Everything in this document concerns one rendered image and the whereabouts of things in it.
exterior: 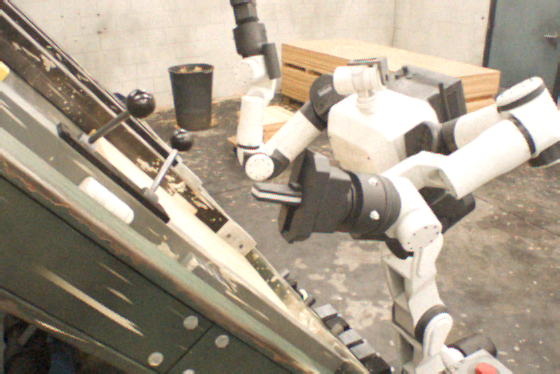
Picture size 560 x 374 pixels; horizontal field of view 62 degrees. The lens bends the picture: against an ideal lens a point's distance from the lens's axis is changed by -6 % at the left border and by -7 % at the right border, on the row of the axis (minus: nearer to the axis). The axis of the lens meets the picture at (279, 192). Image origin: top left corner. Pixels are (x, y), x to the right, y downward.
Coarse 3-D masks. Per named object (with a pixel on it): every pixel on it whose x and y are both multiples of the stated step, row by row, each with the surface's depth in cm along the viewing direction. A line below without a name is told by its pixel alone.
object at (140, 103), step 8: (128, 96) 58; (136, 96) 58; (144, 96) 58; (152, 96) 59; (128, 104) 58; (136, 104) 58; (144, 104) 58; (152, 104) 59; (128, 112) 59; (136, 112) 58; (144, 112) 59; (152, 112) 60; (112, 120) 61; (120, 120) 61; (104, 128) 61; (112, 128) 61; (80, 136) 62; (88, 136) 63; (96, 136) 62; (88, 144) 63; (96, 144) 64
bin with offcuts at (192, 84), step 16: (192, 64) 552; (208, 64) 547; (176, 80) 516; (192, 80) 513; (208, 80) 525; (176, 96) 527; (192, 96) 522; (208, 96) 534; (176, 112) 540; (192, 112) 530; (208, 112) 542; (192, 128) 540
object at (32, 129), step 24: (0, 96) 54; (0, 120) 55; (24, 120) 56; (48, 120) 62; (24, 144) 57; (48, 144) 59; (72, 168) 61; (96, 168) 63; (120, 192) 66; (144, 216) 69; (168, 240) 72; (192, 240) 77; (216, 264) 77; (240, 288) 81; (264, 312) 86; (288, 336) 91; (312, 336) 95; (336, 360) 100
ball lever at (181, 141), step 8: (176, 136) 73; (184, 136) 73; (176, 144) 73; (184, 144) 73; (192, 144) 75; (176, 152) 74; (184, 152) 75; (168, 160) 73; (168, 168) 73; (160, 176) 72; (152, 184) 71; (144, 192) 69; (152, 192) 70; (152, 200) 70
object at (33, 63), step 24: (0, 24) 92; (0, 48) 93; (24, 48) 95; (24, 72) 97; (48, 72) 99; (48, 96) 101; (72, 96) 103; (72, 120) 105; (96, 120) 108; (120, 144) 112; (144, 144) 115; (144, 168) 117; (168, 192) 123; (192, 192) 126; (216, 216) 132; (240, 240) 138
